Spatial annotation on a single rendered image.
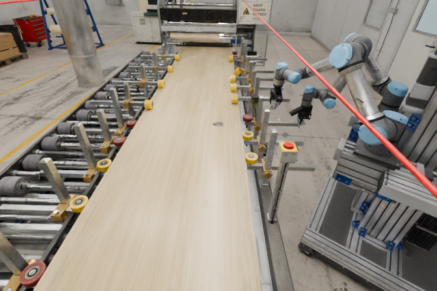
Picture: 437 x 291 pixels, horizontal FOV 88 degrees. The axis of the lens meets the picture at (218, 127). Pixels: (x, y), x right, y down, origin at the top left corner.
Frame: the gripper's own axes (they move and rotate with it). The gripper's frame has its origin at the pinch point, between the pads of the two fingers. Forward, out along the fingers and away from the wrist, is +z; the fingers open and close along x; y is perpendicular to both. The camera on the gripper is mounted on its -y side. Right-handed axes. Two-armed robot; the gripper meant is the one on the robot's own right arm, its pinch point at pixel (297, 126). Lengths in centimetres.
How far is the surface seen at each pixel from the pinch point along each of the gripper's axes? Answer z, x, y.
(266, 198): 13, -66, -34
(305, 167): -1, -51, -9
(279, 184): -17, -82, -35
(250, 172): 21, -35, -41
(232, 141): -7, -34, -56
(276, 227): 13, -85, -33
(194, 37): -22, 225, -110
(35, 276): -8, -121, -131
